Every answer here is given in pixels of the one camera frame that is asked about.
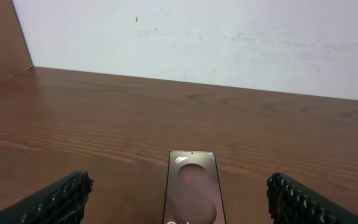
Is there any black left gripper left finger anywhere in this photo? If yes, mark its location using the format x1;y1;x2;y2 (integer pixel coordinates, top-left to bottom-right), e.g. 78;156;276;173
0;171;94;224

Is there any Galaxy S25 Ultra smartphone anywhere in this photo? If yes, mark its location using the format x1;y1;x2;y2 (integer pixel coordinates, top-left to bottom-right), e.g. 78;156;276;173
162;151;226;224

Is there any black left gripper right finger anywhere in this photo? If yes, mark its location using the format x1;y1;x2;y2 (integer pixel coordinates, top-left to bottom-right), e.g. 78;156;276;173
267;172;358;224

